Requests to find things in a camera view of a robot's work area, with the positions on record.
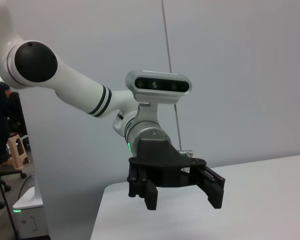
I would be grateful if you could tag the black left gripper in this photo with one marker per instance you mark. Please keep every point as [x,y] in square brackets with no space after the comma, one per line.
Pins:
[160,160]

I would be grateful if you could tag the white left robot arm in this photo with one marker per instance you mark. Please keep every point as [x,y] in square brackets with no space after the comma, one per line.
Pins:
[77,87]

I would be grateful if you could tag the silver metal clamp knob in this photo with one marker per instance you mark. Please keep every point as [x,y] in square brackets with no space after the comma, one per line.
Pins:
[187,153]

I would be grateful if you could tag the white base with green light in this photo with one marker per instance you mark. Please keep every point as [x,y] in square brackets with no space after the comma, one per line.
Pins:
[30,197]

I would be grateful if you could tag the beige plastic stool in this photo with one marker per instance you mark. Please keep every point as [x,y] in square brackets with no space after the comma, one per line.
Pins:
[17,152]

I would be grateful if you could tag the black thin stand leg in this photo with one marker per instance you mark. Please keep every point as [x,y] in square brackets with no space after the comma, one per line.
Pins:
[6,200]

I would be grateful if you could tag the black office chair base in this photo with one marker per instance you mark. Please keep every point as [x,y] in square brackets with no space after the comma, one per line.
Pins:
[5,175]

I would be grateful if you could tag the person in black clothing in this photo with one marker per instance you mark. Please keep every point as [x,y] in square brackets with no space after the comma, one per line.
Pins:
[15,110]

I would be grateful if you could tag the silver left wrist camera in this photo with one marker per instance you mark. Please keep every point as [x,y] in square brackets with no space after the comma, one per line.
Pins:
[162,85]

